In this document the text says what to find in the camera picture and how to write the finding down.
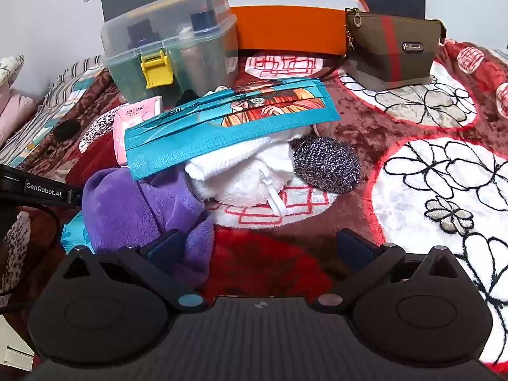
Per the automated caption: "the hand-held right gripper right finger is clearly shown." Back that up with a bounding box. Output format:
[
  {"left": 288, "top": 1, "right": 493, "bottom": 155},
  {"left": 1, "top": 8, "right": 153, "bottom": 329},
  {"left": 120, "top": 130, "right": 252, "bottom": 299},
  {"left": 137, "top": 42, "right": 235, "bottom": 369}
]
[{"left": 313, "top": 228, "right": 459, "bottom": 312}]

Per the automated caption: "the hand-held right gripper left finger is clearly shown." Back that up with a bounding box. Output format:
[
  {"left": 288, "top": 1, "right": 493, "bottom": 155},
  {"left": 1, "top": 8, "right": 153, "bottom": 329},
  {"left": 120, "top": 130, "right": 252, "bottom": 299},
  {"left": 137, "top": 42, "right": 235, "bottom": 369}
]
[{"left": 63, "top": 229, "right": 207, "bottom": 314}]

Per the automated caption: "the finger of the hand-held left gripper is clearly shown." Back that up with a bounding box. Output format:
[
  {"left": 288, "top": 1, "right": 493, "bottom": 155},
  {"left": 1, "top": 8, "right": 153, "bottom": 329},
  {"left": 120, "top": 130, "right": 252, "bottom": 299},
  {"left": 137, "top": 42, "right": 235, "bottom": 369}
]
[{"left": 65, "top": 188, "right": 85, "bottom": 208}]

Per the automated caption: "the purple fleece cloth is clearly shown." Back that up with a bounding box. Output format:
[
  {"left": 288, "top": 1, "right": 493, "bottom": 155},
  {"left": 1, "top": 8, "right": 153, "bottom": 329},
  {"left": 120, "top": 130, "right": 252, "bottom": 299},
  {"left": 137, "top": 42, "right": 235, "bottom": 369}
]
[{"left": 81, "top": 168, "right": 215, "bottom": 291}]

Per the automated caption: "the silver mesh scouring pad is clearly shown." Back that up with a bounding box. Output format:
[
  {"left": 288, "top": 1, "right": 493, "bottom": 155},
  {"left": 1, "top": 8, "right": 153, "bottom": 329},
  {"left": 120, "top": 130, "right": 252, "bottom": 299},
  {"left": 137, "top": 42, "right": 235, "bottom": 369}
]
[{"left": 290, "top": 136, "right": 362, "bottom": 194}]

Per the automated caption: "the pink tissue packet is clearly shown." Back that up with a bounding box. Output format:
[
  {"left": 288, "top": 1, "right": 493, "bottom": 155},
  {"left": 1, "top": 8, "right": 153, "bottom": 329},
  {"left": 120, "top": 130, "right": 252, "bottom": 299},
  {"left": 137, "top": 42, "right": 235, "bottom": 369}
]
[{"left": 113, "top": 96, "right": 164, "bottom": 166}]

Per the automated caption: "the white fluffy towel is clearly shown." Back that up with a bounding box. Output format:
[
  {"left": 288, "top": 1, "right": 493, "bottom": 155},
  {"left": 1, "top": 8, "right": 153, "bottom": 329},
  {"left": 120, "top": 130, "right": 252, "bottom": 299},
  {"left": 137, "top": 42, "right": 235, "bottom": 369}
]
[{"left": 184, "top": 125, "right": 315, "bottom": 215}]

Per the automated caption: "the teal printed face mask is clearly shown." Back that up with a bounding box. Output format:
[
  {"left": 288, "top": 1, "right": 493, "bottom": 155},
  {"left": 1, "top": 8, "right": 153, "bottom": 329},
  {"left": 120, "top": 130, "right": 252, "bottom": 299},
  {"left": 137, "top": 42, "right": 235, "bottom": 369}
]
[{"left": 124, "top": 77, "right": 342, "bottom": 182}]

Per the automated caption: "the orange cardboard box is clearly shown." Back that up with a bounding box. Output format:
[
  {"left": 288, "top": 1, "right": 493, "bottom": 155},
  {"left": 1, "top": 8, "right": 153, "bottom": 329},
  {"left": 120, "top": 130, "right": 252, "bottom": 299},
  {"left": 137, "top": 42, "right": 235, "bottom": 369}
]
[{"left": 225, "top": 0, "right": 371, "bottom": 57}]

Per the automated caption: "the teal cloth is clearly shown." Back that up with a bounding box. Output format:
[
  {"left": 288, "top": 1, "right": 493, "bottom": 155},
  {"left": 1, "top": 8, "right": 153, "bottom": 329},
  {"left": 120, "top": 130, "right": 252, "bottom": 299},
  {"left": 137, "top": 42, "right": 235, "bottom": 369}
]
[{"left": 59, "top": 212, "right": 96, "bottom": 255}]

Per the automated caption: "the black round fuzzy pad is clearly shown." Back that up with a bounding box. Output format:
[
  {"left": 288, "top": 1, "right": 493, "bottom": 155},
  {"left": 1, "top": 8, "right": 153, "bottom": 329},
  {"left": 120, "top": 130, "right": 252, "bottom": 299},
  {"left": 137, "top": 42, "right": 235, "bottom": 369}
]
[{"left": 54, "top": 121, "right": 81, "bottom": 140}]

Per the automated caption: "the pink pillow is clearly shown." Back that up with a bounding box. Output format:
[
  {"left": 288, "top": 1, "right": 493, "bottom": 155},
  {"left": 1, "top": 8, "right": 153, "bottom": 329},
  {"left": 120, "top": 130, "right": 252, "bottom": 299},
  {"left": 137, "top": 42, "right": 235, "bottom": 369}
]
[{"left": 0, "top": 87, "right": 39, "bottom": 147}]

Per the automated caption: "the striped bedsheet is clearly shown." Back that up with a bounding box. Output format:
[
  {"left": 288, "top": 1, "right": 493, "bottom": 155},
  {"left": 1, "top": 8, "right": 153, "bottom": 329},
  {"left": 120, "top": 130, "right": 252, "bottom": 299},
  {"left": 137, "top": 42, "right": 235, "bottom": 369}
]
[{"left": 0, "top": 55, "right": 116, "bottom": 168}]

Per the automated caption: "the red floral blanket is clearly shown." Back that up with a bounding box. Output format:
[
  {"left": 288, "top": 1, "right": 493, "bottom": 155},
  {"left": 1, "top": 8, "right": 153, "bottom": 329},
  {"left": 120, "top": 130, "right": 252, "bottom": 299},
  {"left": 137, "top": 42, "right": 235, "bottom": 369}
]
[{"left": 0, "top": 37, "right": 508, "bottom": 374}]

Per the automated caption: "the floral pillow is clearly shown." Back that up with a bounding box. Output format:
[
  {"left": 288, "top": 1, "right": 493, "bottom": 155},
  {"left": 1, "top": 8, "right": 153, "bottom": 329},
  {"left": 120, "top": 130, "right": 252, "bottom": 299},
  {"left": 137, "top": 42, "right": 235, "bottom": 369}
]
[{"left": 0, "top": 55, "right": 25, "bottom": 87}]

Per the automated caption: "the clear plastic storage box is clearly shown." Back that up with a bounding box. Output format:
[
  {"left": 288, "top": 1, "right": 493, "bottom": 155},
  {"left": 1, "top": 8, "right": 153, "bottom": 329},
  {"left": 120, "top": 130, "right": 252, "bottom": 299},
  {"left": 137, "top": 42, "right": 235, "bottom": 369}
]
[{"left": 100, "top": 0, "right": 239, "bottom": 104}]

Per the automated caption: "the white cardboard box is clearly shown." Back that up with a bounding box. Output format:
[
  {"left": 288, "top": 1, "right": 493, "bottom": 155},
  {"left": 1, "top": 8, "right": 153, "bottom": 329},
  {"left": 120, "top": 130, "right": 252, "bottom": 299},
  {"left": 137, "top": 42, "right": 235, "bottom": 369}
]
[{"left": 0, "top": 317, "right": 36, "bottom": 372}]

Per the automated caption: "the dark blue bottle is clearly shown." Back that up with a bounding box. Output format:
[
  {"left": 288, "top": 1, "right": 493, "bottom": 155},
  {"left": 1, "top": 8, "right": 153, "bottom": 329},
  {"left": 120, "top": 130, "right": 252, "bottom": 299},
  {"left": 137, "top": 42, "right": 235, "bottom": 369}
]
[{"left": 126, "top": 18, "right": 161, "bottom": 47}]

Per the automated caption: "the brown pouch with red stripe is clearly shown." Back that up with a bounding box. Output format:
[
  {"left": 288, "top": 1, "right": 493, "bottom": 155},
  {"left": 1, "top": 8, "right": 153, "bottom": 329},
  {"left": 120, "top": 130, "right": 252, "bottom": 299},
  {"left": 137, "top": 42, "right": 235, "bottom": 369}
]
[{"left": 343, "top": 7, "right": 447, "bottom": 92}]

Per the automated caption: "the grey bottle with blue cap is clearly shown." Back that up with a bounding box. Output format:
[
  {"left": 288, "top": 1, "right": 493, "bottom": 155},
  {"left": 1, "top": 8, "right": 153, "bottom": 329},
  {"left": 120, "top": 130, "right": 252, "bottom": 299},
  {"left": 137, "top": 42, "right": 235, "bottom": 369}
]
[{"left": 179, "top": 8, "right": 225, "bottom": 93}]

